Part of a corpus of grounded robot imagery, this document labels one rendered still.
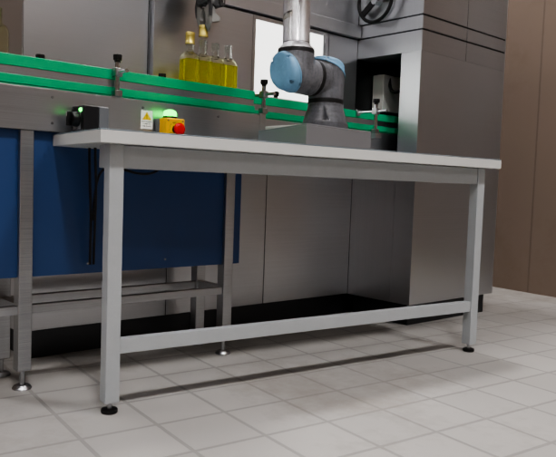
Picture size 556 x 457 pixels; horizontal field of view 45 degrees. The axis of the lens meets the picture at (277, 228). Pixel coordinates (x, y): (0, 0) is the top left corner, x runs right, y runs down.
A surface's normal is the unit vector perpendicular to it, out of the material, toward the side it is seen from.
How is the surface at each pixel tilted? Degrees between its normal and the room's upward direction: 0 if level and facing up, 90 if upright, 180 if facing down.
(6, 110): 90
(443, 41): 90
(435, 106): 90
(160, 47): 90
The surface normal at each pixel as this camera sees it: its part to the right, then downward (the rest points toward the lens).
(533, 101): -0.82, 0.01
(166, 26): 0.66, 0.07
